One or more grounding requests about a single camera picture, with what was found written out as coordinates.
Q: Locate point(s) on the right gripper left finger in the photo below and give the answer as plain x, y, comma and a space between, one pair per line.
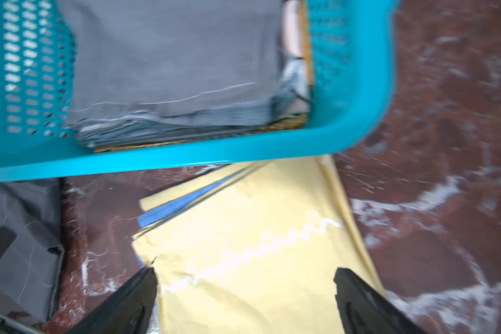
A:
127, 310

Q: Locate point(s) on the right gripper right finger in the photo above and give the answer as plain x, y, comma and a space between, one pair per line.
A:
364, 311

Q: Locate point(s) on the dark grey checked pillowcase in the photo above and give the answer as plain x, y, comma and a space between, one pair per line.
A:
30, 269

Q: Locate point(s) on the teal plastic basket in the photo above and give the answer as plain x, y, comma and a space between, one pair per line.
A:
353, 71

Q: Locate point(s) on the pale yellow zigzag pillowcase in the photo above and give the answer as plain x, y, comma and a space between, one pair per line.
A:
253, 248

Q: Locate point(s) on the plain grey pillowcase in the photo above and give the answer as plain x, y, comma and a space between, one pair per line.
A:
154, 71

